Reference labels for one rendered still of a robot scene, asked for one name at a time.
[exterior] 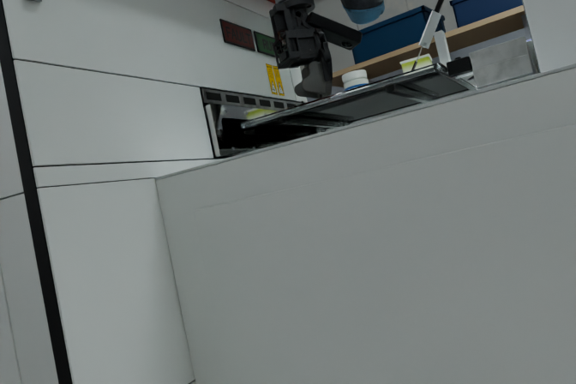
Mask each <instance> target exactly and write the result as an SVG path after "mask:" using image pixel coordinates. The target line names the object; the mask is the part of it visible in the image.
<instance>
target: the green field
mask: <svg viewBox="0 0 576 384"><path fill-rule="evenodd" d="M255 34H256V38H257V42H258V46H259V51H264V52H267V53H270V54H274V49H273V43H274V42H275V39H271V38H268V37H267V36H264V35H261V34H258V33H255ZM274 55H275V54H274Z"/></svg>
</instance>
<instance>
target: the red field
mask: <svg viewBox="0 0 576 384"><path fill-rule="evenodd" d="M222 23H223V28H224V32H225V39H226V40H227V41H230V42H233V43H236V44H240V45H244V46H248V47H250V48H253V49H254V43H253V39H252V35H251V31H250V30H247V29H244V28H241V27H238V26H235V25H232V24H230V23H227V22H225V21H222Z"/></svg>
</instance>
